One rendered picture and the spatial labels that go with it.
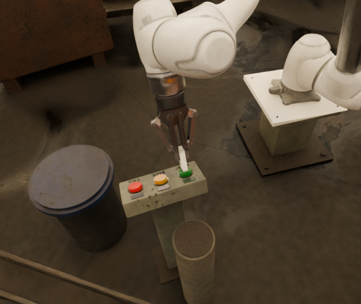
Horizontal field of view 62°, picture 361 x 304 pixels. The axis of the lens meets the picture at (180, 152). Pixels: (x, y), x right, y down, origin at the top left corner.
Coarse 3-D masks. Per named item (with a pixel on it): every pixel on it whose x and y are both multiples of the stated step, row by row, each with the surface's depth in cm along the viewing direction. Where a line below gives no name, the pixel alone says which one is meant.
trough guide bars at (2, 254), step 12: (0, 252) 60; (24, 264) 59; (36, 264) 58; (60, 276) 57; (72, 276) 57; (0, 288) 56; (96, 288) 56; (108, 288) 56; (12, 300) 55; (24, 300) 54; (120, 300) 57; (132, 300) 55; (144, 300) 55
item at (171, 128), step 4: (168, 116) 77; (168, 120) 78; (172, 120) 77; (172, 124) 78; (172, 128) 79; (172, 132) 80; (172, 136) 80; (172, 140) 81; (176, 140) 81; (172, 144) 83; (176, 144) 82; (176, 148) 82
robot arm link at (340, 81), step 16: (352, 0) 85; (352, 16) 89; (352, 32) 93; (352, 48) 98; (336, 64) 110; (352, 64) 105; (320, 80) 122; (336, 80) 112; (352, 80) 109; (336, 96) 118; (352, 96) 114
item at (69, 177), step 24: (48, 168) 115; (72, 168) 115; (96, 168) 114; (48, 192) 108; (72, 192) 107; (96, 192) 107; (72, 216) 111; (96, 216) 117; (120, 216) 134; (96, 240) 129
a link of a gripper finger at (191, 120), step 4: (196, 112) 79; (196, 116) 80; (192, 120) 80; (188, 124) 82; (192, 124) 80; (188, 128) 83; (192, 128) 81; (188, 132) 83; (192, 132) 81; (188, 136) 84; (192, 136) 82; (192, 140) 82; (192, 144) 83
